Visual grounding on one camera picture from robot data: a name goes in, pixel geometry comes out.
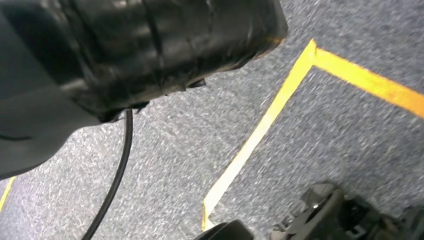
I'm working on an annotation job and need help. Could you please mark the yellow floor tape strip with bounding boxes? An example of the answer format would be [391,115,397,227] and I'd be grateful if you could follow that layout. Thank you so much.
[0,176,17,213]

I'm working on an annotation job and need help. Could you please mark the yellow floor tape outline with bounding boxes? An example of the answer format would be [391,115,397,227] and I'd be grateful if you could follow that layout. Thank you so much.
[201,38,424,232]

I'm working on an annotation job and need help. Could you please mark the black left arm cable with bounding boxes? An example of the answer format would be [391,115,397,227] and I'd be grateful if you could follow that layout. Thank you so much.
[81,109,134,240]

